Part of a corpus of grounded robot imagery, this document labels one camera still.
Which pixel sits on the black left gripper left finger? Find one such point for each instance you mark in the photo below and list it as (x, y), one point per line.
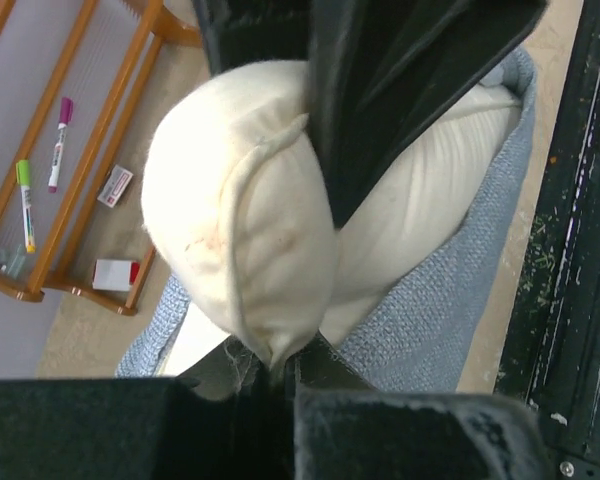
(131, 428)

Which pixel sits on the white red label card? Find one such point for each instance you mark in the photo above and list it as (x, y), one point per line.
(116, 184)

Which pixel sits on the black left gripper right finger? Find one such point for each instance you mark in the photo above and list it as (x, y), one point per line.
(345, 429)

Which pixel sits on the white red small box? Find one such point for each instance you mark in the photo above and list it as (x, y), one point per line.
(115, 275)

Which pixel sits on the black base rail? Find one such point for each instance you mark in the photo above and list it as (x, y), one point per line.
(551, 355)

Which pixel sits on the magenta cap marker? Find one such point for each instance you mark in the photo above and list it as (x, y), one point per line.
(66, 111)

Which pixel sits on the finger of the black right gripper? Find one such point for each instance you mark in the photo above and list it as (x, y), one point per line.
(239, 32)
(381, 72)

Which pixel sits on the pale green small clips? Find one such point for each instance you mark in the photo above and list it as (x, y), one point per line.
(12, 262)

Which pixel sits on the blue printed pillowcase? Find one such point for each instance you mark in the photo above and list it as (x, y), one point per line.
(419, 335)

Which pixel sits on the cream white pillow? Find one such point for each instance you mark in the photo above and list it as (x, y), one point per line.
(234, 200)

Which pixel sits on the green cap marker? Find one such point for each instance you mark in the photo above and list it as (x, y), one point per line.
(23, 181)

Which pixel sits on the wooden slatted rack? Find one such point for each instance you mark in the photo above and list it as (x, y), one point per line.
(101, 55)

